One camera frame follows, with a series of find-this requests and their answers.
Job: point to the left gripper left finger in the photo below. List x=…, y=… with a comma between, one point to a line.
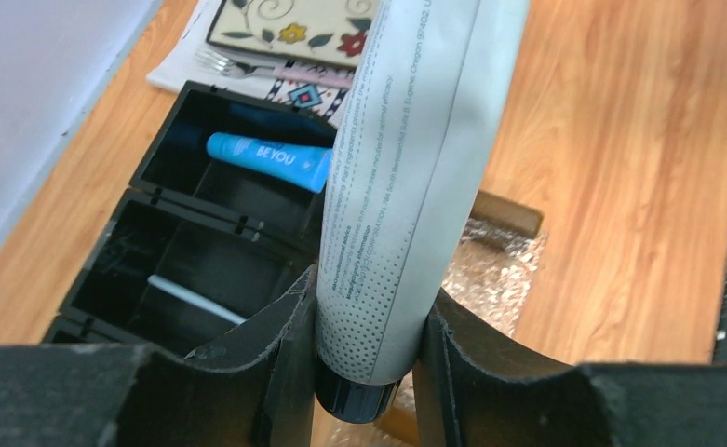
x=252, y=386

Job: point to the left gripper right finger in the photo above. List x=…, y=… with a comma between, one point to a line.
x=475, y=386

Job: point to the grey white toothpaste tube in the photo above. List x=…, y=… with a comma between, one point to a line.
x=417, y=132

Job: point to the light blue toothbrush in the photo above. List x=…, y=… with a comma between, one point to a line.
x=195, y=299

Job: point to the blue toothpaste tube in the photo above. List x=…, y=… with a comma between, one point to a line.
x=303, y=165

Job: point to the black compartment organizer box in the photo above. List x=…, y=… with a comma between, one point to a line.
x=234, y=236

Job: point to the patterned white placemat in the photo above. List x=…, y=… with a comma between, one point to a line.
x=180, y=66

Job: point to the square floral plate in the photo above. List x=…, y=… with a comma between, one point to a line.
x=328, y=32

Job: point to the clear glass tray wooden handles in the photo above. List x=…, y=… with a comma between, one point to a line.
x=490, y=274

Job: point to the pink handled fork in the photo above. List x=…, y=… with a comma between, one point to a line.
x=226, y=66

